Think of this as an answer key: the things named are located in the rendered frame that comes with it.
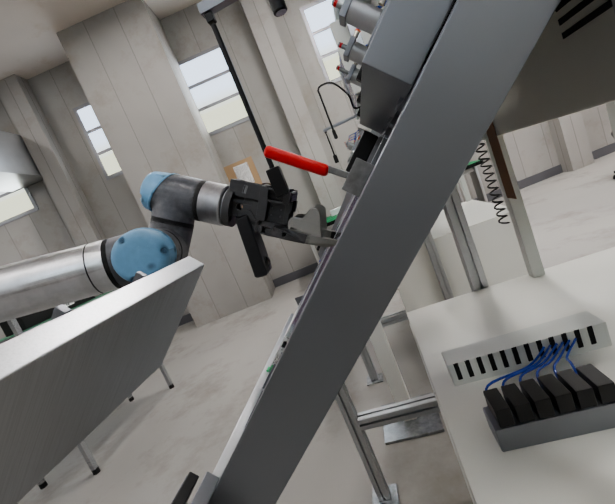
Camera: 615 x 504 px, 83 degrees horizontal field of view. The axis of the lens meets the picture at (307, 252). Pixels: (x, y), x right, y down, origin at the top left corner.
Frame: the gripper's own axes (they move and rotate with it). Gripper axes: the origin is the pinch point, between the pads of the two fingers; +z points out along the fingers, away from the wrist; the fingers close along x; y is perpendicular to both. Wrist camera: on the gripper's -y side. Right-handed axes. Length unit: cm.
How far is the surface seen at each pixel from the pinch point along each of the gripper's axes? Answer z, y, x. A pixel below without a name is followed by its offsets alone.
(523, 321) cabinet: 42.5, -11.1, 14.4
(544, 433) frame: 32.5, -15.9, -17.0
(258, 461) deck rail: -2.0, -17.3, -32.0
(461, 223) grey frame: 31.7, 5.0, 38.0
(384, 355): 28, -56, 72
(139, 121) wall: -273, 27, 354
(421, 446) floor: 48, -82, 58
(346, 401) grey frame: 14, -57, 38
